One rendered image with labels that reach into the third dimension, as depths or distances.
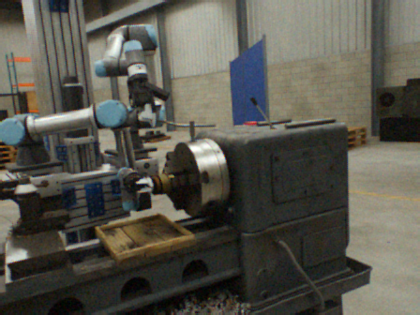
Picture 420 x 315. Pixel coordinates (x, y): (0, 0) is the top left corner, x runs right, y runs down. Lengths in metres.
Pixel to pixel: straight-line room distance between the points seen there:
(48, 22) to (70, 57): 0.19
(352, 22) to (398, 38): 1.42
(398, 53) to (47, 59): 10.35
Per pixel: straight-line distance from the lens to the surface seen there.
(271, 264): 1.66
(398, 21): 11.82
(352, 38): 12.27
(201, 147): 1.51
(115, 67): 1.70
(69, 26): 2.24
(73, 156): 2.08
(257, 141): 1.48
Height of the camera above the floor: 1.41
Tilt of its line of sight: 9 degrees down
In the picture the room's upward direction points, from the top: 4 degrees counter-clockwise
